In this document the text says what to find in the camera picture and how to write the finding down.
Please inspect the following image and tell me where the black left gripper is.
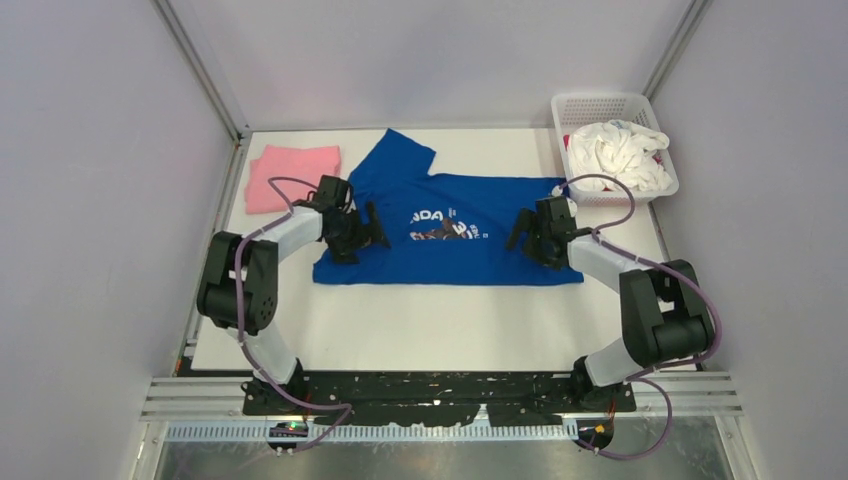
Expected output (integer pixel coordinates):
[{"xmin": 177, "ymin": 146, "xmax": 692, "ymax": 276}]
[{"xmin": 326, "ymin": 203, "xmax": 389, "ymax": 265}]

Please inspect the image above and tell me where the blue printed t shirt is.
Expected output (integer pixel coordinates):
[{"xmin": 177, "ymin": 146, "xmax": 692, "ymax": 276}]
[{"xmin": 312, "ymin": 129, "xmax": 584, "ymax": 286}]

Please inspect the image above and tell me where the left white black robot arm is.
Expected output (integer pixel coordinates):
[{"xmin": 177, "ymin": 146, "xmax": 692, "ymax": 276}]
[{"xmin": 196, "ymin": 175, "xmax": 390, "ymax": 414}]

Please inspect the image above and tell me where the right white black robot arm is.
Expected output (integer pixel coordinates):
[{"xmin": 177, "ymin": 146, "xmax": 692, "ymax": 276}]
[{"xmin": 506, "ymin": 196, "xmax": 718, "ymax": 411}]

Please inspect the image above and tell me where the pink folded t shirt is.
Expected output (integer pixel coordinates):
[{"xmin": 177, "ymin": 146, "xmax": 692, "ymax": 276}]
[{"xmin": 244, "ymin": 145, "xmax": 341, "ymax": 215}]

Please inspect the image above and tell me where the white crumpled t shirt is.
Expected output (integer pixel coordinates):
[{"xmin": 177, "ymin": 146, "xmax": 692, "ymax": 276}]
[{"xmin": 566, "ymin": 120, "xmax": 673, "ymax": 193}]

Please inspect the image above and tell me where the white plastic laundry basket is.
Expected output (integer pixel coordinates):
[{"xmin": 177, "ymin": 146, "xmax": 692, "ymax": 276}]
[{"xmin": 551, "ymin": 92, "xmax": 679, "ymax": 206}]

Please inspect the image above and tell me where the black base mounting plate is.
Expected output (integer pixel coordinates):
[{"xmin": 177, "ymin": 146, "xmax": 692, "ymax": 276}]
[{"xmin": 241, "ymin": 371, "xmax": 636, "ymax": 427}]

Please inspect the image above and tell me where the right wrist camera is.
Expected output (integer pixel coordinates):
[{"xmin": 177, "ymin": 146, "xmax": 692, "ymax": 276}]
[{"xmin": 550, "ymin": 185, "xmax": 578, "ymax": 216}]

